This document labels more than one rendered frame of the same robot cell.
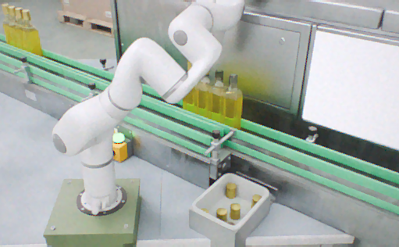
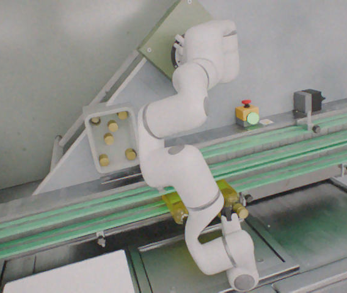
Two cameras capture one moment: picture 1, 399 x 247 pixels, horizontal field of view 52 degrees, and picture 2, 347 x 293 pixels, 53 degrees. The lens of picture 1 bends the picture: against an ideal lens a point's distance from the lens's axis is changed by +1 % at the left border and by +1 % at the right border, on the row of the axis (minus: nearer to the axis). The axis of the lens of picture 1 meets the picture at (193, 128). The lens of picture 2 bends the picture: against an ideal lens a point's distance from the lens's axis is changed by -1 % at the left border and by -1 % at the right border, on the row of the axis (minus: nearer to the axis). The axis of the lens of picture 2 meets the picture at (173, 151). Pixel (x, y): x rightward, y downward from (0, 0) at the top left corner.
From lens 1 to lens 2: 0.73 m
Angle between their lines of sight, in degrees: 34
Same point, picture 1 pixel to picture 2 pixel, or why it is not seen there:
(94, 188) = not seen: hidden behind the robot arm
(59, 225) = (189, 8)
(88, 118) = (192, 35)
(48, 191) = (248, 35)
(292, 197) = (87, 187)
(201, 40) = (157, 165)
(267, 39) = (190, 282)
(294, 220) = (75, 174)
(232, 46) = not seen: hidden behind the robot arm
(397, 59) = not seen: outside the picture
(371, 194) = (24, 223)
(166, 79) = (154, 108)
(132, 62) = (183, 85)
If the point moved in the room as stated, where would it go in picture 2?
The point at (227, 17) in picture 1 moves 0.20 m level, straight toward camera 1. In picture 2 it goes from (187, 229) to (126, 175)
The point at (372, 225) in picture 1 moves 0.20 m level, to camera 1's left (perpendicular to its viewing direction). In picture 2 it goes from (16, 207) to (52, 166)
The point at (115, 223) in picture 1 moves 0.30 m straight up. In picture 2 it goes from (157, 45) to (184, 50)
